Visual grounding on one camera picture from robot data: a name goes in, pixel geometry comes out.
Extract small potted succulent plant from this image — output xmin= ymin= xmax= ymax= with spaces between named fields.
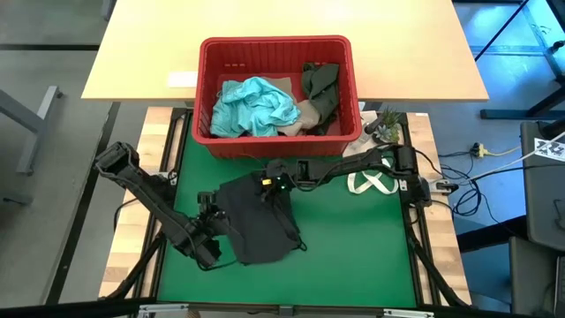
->
xmin=372 ymin=108 xmax=402 ymax=146

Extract black floor cables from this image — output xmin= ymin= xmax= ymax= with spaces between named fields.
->
xmin=438 ymin=149 xmax=565 ymax=222

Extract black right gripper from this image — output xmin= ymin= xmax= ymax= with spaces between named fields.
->
xmin=254 ymin=157 xmax=310 ymax=213

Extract beige garment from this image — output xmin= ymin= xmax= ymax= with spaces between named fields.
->
xmin=260 ymin=77 xmax=322 ymax=138

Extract red plastic laundry bin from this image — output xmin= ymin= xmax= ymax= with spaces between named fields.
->
xmin=191 ymin=34 xmax=363 ymax=159

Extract teal shorts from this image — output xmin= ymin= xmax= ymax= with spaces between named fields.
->
xmin=208 ymin=77 xmax=302 ymax=139

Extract light wooden side board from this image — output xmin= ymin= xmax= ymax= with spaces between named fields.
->
xmin=99 ymin=106 xmax=186 ymax=298
xmin=399 ymin=112 xmax=472 ymax=306

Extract white fiducial marker tag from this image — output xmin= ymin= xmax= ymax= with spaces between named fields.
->
xmin=532 ymin=137 xmax=565 ymax=161

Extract dark green garment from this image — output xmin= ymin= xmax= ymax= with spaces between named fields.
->
xmin=300 ymin=62 xmax=340 ymax=137

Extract yellow power plug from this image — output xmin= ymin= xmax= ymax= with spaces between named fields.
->
xmin=470 ymin=141 xmax=523 ymax=159

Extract black equipment cart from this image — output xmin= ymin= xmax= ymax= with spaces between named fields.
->
xmin=519 ymin=118 xmax=565 ymax=254

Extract green work mat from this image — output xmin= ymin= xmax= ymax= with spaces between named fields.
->
xmin=99 ymin=105 xmax=473 ymax=318

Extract dark desk foot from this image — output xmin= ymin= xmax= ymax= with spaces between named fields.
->
xmin=478 ymin=74 xmax=565 ymax=121

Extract cream canvas tote bag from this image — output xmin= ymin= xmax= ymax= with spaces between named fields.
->
xmin=342 ymin=110 xmax=400 ymax=196

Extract clear spray bottle black cap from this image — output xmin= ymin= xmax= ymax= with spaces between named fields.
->
xmin=362 ymin=115 xmax=386 ymax=143

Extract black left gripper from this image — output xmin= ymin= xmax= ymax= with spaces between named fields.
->
xmin=189 ymin=190 xmax=242 ymax=269

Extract dark grey shorts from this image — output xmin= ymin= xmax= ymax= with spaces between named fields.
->
xmin=215 ymin=170 xmax=309 ymax=266

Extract grey desk leg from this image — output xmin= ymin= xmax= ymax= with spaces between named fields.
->
xmin=0 ymin=86 xmax=64 ymax=176

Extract white paper label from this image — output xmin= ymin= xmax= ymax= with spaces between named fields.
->
xmin=166 ymin=71 xmax=199 ymax=88

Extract light wooden desk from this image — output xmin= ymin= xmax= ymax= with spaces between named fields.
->
xmin=81 ymin=0 xmax=490 ymax=103

